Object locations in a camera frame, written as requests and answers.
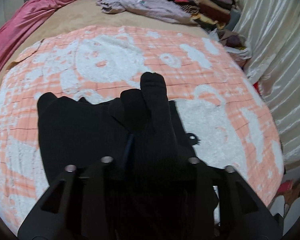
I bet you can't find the black sweater with orange cuffs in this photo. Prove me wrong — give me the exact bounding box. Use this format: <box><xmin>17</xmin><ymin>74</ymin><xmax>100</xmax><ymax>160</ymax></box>
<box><xmin>37</xmin><ymin>71</ymin><xmax>220</xmax><ymax>240</ymax></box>

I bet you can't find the bag of clothes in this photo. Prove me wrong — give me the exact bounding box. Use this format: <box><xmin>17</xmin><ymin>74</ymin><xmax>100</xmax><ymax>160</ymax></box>
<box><xmin>209</xmin><ymin>29</ymin><xmax>253</xmax><ymax>68</ymax></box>

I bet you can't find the peach plaid white-pattern blanket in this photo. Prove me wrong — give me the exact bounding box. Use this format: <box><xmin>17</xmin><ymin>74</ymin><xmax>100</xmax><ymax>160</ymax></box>
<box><xmin>0</xmin><ymin>26</ymin><xmax>284</xmax><ymax>232</ymax></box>

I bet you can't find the pink velvet quilt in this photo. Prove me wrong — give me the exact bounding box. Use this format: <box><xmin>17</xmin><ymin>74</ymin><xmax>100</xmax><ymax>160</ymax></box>
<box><xmin>0</xmin><ymin>0</ymin><xmax>75</xmax><ymax>72</ymax></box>

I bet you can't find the beige bed sheet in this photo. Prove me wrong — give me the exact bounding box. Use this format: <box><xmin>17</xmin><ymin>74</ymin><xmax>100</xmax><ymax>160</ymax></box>
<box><xmin>0</xmin><ymin>0</ymin><xmax>208</xmax><ymax>85</ymax></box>

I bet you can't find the white satin curtain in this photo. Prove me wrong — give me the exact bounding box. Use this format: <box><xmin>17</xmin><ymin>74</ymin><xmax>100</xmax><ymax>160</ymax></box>
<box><xmin>235</xmin><ymin>0</ymin><xmax>300</xmax><ymax>168</ymax></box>

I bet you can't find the lilac crumpled garment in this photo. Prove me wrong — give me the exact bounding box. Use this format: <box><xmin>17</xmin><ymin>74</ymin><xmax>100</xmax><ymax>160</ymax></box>
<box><xmin>96</xmin><ymin>0</ymin><xmax>197</xmax><ymax>25</ymax></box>

